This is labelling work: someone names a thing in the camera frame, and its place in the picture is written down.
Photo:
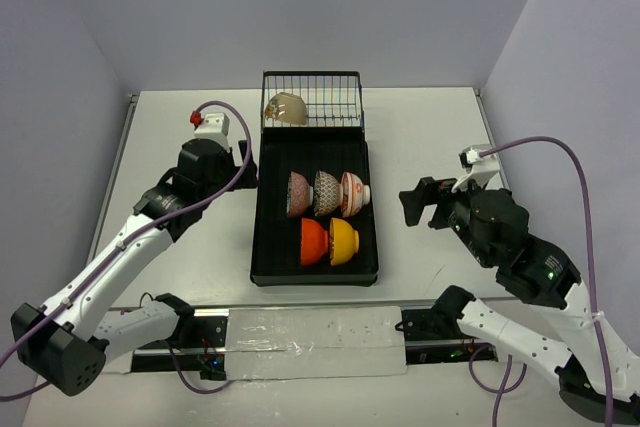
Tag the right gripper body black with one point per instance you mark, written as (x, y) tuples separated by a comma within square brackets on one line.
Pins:
[(459, 206)]

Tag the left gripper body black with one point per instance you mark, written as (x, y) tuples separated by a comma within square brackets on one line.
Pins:
[(245, 162)]

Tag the dark floral patterned bowl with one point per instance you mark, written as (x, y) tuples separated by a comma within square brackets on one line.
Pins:
[(299, 195)]

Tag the orange white patterned bowl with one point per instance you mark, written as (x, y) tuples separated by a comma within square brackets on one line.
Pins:
[(355, 194)]

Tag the brown geometric patterned bowl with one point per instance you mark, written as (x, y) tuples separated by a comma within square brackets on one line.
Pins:
[(327, 194)]

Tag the white ceramic bowl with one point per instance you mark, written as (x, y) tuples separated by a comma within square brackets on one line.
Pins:
[(288, 108)]

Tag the orange plastic bowl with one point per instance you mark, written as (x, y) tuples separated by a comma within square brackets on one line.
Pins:
[(314, 242)]

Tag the yellow plastic bowl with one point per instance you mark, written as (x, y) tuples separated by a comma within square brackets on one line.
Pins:
[(344, 242)]

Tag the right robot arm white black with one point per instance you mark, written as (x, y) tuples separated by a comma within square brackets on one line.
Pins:
[(597, 375)]

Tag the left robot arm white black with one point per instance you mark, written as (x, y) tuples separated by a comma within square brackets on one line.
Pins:
[(67, 339)]

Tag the black dish rack tray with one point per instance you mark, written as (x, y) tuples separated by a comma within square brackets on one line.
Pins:
[(275, 258)]

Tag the silver tape strip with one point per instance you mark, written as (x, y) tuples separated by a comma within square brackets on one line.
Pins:
[(309, 343)]

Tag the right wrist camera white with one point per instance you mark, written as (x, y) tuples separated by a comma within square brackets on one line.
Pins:
[(479, 169)]

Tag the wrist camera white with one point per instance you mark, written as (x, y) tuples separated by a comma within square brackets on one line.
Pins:
[(479, 169), (212, 126)]

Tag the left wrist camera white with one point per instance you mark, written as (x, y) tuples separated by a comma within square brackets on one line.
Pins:
[(212, 126)]

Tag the black wire plate holder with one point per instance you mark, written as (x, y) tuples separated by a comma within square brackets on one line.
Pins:
[(333, 102)]

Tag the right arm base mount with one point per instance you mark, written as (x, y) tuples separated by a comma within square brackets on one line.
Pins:
[(429, 340)]

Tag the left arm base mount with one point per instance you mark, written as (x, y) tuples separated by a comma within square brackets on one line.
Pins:
[(201, 352)]

